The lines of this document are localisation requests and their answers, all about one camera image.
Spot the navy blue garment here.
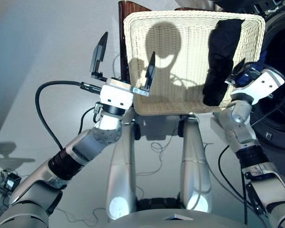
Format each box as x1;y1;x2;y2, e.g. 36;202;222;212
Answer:
235;49;269;87

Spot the pale woven laundry basket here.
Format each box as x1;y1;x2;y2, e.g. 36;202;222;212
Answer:
123;10;266;116

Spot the grey washing machine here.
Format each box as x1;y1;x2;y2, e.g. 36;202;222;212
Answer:
210;0;285;158

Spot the black garment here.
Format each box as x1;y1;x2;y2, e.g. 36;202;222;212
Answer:
202;19;245;107

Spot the dark brown wooden stool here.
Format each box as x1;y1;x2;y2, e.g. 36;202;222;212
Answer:
117;0;206;141

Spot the silver robot leg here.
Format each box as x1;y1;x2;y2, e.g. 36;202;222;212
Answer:
105;114;138;221
180;116;214;214

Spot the black flat stand base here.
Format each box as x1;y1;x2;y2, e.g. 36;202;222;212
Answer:
0;141;36;165

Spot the silver robot torso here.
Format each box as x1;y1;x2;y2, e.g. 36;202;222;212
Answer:
107;196;272;228

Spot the black power adapter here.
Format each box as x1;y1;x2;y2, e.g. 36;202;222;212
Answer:
4;172;21;191

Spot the thin grey floor cable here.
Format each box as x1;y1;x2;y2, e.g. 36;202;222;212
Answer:
135;139;219;177

